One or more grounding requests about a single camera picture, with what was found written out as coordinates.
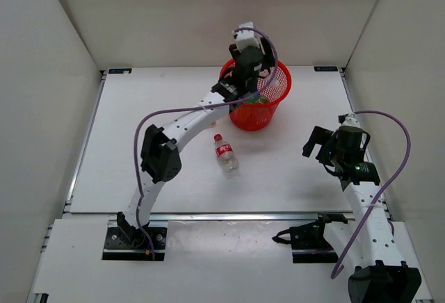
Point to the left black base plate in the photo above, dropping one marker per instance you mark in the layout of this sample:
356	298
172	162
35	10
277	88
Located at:
116	248

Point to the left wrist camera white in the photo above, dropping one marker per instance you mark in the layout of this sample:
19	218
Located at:
244	37

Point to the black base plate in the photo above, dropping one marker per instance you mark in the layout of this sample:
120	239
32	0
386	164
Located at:
116	248
309	246

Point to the red label cola bottle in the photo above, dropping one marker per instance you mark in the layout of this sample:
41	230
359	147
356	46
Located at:
226	157

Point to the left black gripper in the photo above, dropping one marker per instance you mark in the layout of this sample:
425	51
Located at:
267	60

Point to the clear crushed plastic bottle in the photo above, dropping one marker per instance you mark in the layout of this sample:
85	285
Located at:
268	78

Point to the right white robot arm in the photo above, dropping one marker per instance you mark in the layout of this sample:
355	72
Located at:
366	250

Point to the right black corner label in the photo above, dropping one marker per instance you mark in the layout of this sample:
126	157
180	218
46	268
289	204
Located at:
325	68

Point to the aluminium table edge rail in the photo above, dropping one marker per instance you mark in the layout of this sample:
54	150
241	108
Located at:
234	217

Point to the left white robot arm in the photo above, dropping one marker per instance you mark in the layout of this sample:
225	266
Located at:
157	157

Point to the red plastic mesh bin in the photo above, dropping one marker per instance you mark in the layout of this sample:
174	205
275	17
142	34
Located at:
250	117

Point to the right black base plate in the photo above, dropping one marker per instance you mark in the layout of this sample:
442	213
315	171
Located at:
309	246

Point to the black corner label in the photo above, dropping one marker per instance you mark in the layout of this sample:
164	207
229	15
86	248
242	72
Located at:
325	68
119	71

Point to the left black corner label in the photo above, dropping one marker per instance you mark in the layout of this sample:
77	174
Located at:
119	71

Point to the green soda bottle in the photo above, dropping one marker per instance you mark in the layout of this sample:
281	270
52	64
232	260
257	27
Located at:
258	100

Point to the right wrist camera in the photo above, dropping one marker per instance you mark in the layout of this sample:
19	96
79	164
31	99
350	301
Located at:
348	121

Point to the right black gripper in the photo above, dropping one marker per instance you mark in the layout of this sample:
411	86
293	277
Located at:
320	136

